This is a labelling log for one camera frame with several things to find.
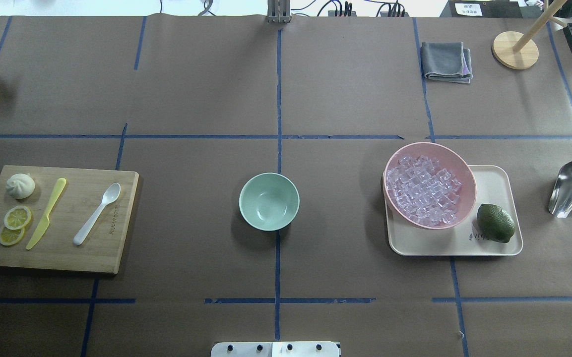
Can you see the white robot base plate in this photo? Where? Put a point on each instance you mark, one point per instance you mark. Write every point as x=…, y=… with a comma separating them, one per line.
x=277, y=349

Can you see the yellow plastic knife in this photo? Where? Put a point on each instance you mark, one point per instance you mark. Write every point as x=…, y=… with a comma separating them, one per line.
x=44, y=221

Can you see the grey folded cloth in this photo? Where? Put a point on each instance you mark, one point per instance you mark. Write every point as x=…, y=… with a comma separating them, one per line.
x=448, y=62

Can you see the wooden paper towel stand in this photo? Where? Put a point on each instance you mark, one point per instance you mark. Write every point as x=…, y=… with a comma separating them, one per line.
x=518, y=51

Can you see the pink bowl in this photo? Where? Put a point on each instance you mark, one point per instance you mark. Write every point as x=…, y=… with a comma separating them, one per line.
x=449, y=160

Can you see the clear ice cubes pile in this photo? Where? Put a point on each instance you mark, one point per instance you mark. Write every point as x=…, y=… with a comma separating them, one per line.
x=423, y=190

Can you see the lemon slice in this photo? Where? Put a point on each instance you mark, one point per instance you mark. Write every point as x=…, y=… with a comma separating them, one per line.
x=17, y=217
x=9, y=237

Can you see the wooden cutting board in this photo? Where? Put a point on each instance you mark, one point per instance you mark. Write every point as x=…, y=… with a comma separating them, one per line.
x=102, y=250

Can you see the white plastic spoon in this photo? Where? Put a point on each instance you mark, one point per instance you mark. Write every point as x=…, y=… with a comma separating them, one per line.
x=110, y=195

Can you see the beige plastic tray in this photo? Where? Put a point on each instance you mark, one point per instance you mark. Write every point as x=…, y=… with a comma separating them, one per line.
x=465, y=239

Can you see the green lime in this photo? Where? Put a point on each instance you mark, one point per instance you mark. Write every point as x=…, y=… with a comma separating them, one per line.
x=495, y=223

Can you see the aluminium frame post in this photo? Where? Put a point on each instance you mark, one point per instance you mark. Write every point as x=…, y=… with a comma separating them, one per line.
x=279, y=11

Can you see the mint green bowl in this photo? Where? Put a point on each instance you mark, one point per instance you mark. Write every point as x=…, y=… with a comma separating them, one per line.
x=269, y=202

